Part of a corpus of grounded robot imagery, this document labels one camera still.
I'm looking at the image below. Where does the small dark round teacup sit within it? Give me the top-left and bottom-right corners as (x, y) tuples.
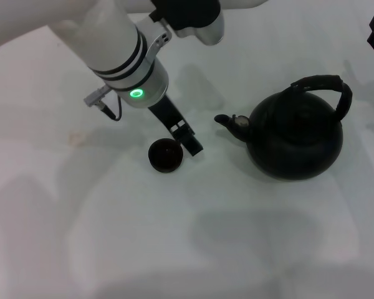
(148, 138), (185, 174)

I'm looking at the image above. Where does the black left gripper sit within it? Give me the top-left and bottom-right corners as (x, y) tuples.
(148, 95), (204, 156)

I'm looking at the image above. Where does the black round teapot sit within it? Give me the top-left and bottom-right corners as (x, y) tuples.
(214, 74), (353, 181)

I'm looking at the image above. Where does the dark left wrist cable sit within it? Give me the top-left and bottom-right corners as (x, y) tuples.
(83, 86), (123, 122)

